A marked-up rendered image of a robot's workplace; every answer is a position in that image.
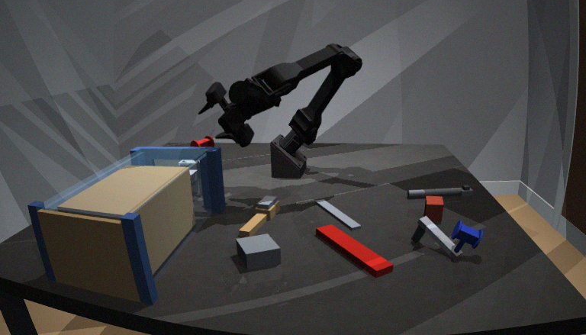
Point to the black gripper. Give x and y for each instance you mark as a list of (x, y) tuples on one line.
[(215, 95)]

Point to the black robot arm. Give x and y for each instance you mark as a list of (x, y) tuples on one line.
[(283, 78)]

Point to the red rectangular bar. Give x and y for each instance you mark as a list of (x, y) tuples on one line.
[(354, 250)]

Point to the clear-panelled rack with blue uprights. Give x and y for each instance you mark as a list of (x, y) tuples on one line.
[(117, 231)]

